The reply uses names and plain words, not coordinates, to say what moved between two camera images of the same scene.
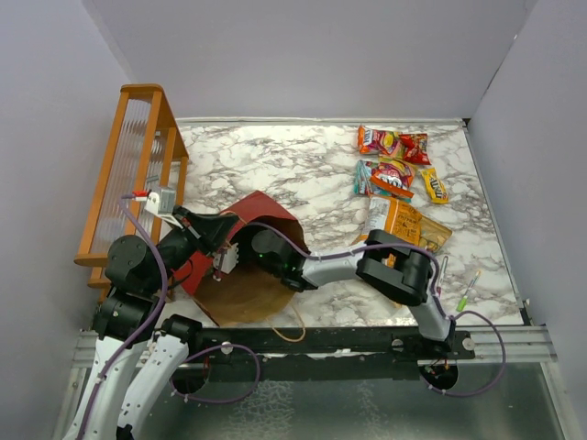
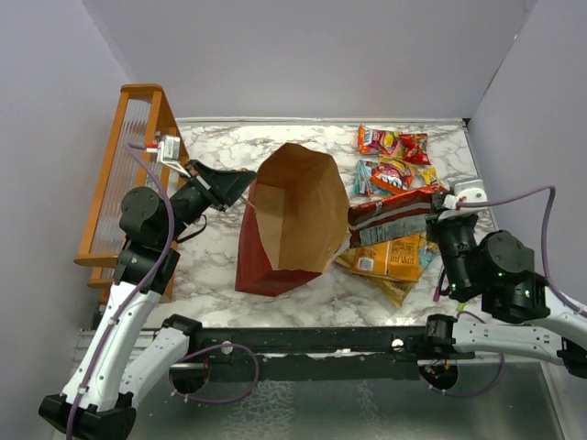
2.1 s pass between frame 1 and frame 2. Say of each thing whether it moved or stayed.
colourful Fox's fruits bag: stayed
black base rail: stayed
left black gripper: moved
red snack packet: stayed
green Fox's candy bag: stayed
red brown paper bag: moved
